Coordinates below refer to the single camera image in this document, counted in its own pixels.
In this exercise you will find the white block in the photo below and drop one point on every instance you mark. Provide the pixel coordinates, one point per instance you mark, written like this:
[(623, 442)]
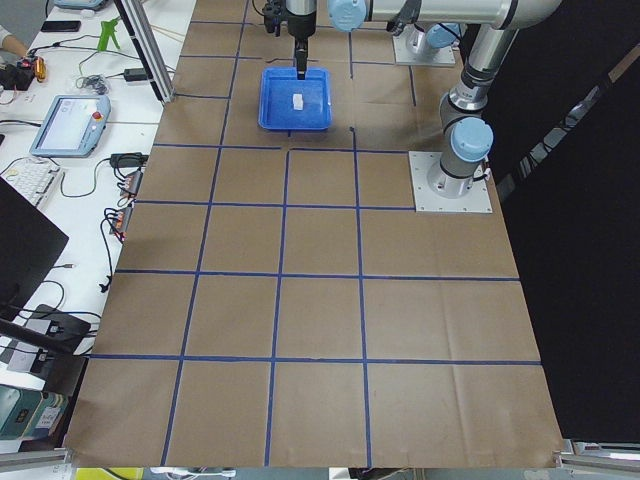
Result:
[(297, 102)]

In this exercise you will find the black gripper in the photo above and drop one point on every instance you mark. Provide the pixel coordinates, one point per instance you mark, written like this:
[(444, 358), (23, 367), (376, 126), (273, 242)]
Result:
[(300, 26)]

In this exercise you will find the aluminium frame post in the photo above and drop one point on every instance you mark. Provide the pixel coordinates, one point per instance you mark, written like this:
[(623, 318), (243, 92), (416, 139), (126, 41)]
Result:
[(140, 32)]

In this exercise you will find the black power adapter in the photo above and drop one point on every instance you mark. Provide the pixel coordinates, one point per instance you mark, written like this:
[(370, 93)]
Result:
[(135, 75)]

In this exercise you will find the black monitor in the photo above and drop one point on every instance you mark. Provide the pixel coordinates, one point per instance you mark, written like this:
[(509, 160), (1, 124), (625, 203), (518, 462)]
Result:
[(30, 246)]

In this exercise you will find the white keyboard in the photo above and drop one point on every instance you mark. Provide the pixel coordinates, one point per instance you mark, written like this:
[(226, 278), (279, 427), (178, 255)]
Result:
[(33, 179)]

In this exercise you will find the blue plastic tray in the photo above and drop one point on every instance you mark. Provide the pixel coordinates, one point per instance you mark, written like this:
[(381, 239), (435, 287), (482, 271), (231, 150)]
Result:
[(288, 103)]

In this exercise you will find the teach pendant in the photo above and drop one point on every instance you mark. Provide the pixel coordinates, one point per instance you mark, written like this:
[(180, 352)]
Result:
[(72, 127)]

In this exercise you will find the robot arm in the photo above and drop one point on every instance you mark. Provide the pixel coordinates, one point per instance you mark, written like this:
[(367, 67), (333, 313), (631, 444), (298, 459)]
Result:
[(468, 138), (301, 18)]

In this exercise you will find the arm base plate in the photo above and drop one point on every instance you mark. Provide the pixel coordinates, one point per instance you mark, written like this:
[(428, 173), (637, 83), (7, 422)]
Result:
[(412, 48), (436, 192)]

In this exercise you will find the black smartphone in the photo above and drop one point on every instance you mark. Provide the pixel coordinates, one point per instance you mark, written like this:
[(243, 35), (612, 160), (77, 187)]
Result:
[(60, 26)]

